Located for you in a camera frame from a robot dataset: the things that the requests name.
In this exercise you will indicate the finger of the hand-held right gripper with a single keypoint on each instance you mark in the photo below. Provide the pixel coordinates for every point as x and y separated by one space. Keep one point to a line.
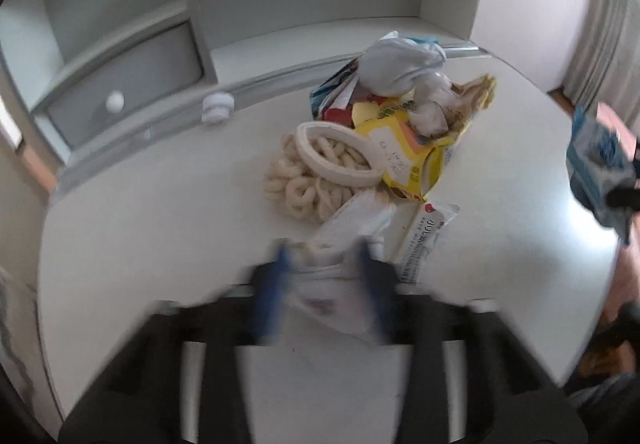
622 198

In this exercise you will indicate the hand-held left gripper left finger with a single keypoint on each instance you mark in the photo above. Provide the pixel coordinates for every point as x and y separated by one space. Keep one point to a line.
272 296

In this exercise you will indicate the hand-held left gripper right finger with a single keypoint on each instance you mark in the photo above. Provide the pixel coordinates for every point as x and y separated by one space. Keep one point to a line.
374 296

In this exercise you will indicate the blue printed snack packet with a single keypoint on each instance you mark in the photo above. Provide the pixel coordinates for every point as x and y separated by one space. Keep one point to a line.
592 163

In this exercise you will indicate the white plastic wrapper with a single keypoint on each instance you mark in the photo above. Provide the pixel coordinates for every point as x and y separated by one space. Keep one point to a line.
350 224

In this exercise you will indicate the yellow snack bag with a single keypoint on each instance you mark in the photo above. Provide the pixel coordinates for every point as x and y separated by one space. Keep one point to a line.
400 148

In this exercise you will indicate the white tissue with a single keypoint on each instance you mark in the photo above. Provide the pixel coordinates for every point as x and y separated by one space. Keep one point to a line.
430 116

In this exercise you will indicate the grey curtain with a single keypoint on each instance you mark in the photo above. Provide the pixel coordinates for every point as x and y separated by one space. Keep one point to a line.
610 23

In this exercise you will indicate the blue and white packet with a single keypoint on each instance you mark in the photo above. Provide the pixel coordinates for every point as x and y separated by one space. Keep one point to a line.
325 93

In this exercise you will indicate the crumpled white plastic bag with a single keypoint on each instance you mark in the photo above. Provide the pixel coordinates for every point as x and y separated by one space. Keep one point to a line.
395 68

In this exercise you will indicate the white drawer knob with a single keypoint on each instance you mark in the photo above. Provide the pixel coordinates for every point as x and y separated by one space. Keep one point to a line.
115 101

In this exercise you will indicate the grey drawer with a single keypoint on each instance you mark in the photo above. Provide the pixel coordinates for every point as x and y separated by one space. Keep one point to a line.
150 68

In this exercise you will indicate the white desk shelf unit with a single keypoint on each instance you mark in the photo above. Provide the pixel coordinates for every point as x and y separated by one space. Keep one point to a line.
300 8

